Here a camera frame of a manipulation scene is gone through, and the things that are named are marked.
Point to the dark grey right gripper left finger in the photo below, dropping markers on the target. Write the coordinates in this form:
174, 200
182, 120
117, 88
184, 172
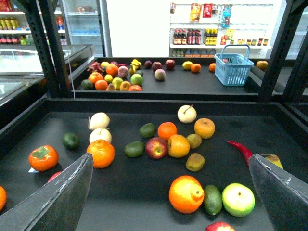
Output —
57, 205

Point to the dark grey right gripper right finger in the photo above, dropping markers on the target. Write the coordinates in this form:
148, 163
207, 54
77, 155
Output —
284, 196

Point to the black fruit shelf tray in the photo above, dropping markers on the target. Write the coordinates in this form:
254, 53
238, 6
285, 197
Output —
131, 194

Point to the rear yellow lemon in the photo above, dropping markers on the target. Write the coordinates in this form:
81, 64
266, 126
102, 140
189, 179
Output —
187, 65

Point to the white retail shelf with bottles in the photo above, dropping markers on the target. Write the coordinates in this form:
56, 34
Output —
201, 28

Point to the red apple left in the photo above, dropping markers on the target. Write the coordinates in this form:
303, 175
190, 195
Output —
54, 176

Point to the yellow green pear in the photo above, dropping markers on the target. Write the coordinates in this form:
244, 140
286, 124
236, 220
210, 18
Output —
274, 159

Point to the bright green apple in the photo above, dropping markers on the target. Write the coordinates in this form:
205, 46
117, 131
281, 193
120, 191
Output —
238, 200

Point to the orange persimmon green leaf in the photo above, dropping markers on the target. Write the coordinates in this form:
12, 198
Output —
43, 158

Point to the orange at left edge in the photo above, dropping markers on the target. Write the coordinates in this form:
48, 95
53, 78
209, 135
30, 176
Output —
3, 198

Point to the red chili pepper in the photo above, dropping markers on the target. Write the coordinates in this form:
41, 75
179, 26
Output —
247, 154

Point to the dark green avocado left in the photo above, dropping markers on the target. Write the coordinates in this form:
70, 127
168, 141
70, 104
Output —
70, 141

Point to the dark green avocado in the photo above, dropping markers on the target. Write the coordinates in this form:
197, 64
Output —
212, 200
70, 141

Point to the large orange mandarin left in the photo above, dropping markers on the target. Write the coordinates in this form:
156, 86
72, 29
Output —
103, 153

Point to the dark green avocado front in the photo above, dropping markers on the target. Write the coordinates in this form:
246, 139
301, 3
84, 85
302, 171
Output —
212, 200

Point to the red apple bottom edge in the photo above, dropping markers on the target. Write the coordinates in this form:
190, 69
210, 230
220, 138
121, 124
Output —
219, 226

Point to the white pear middle left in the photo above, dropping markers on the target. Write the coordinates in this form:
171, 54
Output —
100, 134

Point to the white pear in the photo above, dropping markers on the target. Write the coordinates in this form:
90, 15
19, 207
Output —
187, 114
98, 120
100, 134

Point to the brown kiwi front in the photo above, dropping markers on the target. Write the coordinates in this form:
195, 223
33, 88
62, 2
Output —
195, 162

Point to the brown kiwi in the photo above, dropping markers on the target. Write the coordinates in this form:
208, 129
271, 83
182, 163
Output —
194, 140
195, 162

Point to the white pear upper left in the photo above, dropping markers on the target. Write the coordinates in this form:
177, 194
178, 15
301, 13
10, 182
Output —
98, 120

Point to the green lime front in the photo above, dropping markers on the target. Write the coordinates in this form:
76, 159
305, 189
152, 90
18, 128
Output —
134, 149

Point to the green lime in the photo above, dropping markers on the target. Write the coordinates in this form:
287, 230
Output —
148, 130
134, 149

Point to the large orange with navel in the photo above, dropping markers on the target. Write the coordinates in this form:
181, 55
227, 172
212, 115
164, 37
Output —
186, 194

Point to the golden yellow apple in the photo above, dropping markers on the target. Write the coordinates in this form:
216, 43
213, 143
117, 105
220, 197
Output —
205, 128

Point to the brown kiwi rear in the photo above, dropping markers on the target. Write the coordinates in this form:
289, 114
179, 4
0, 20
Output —
194, 140

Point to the red yellow apple centre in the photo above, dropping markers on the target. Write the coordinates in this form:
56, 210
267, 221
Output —
156, 148

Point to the yellow orange persimmon fruit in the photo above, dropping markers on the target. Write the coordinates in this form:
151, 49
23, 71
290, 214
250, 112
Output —
178, 146

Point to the green lime rear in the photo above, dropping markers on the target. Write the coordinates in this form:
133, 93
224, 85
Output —
148, 130

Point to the white pear rear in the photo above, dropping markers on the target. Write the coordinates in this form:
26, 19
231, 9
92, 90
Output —
187, 114

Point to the small orange tangerine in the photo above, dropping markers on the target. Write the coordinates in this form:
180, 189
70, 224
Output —
166, 130

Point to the small blue background basket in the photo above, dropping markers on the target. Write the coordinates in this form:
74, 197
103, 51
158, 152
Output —
232, 69

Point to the rear green apple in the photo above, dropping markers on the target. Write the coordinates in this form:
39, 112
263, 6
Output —
136, 79

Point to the rear orange tangerine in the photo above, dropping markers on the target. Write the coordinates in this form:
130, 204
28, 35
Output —
196, 68

